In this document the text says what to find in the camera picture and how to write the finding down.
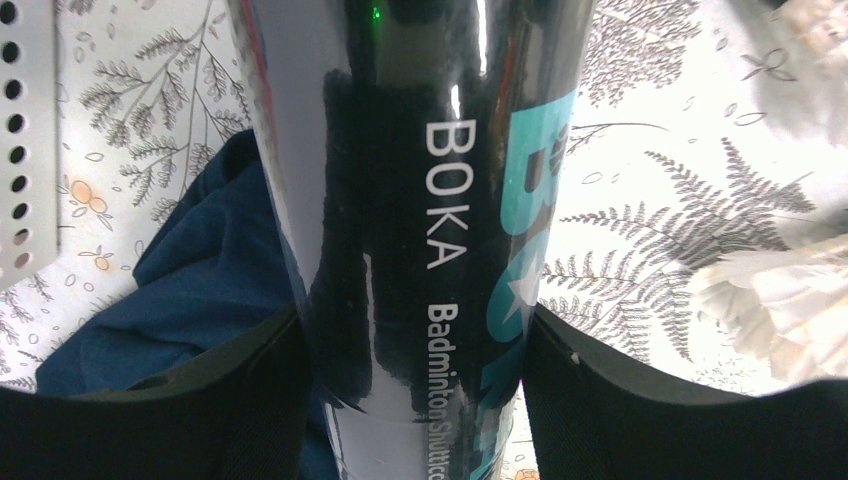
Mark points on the white feather shuttlecock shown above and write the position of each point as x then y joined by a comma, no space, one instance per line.
788,308

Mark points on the floral patterned table mat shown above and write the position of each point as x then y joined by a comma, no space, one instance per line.
700,128

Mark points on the navy blue cloth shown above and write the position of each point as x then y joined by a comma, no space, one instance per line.
214,271

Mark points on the white perforated plastic basket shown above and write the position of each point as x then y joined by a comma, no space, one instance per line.
29,138

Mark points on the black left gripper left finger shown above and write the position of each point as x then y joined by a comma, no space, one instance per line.
234,412

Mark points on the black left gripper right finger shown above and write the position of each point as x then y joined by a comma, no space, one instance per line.
596,413

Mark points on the black shuttlecock tube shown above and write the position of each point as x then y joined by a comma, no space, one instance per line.
413,151

